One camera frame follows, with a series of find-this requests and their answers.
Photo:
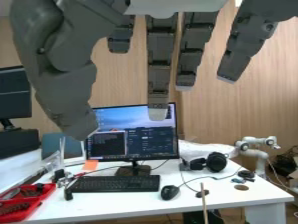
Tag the black headphones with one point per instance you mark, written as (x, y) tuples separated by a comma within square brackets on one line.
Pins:
[(215, 161)]

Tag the black monitor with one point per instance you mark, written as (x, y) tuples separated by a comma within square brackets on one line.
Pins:
[(13, 96)]

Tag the black mouse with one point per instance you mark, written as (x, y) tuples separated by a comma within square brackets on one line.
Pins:
[(169, 192)]

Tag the black keyboard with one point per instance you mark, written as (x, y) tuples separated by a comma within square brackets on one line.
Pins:
[(114, 183)]

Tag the small white jointed device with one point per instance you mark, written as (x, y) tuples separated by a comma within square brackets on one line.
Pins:
[(257, 150)]

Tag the white desk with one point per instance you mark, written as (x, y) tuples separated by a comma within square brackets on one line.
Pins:
[(133, 205)]

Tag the small black block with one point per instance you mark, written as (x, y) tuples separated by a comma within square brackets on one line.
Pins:
[(68, 195)]

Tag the red tray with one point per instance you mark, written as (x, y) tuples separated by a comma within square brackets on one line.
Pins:
[(17, 211), (30, 191)]

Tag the computer monitor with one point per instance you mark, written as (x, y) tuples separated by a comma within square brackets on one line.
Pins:
[(133, 140)]

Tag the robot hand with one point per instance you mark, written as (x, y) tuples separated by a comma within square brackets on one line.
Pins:
[(61, 66)]

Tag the orange sticky note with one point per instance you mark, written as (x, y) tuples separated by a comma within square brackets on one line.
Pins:
[(90, 165)]

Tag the thin stick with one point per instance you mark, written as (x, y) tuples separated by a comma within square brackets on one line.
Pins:
[(205, 210)]

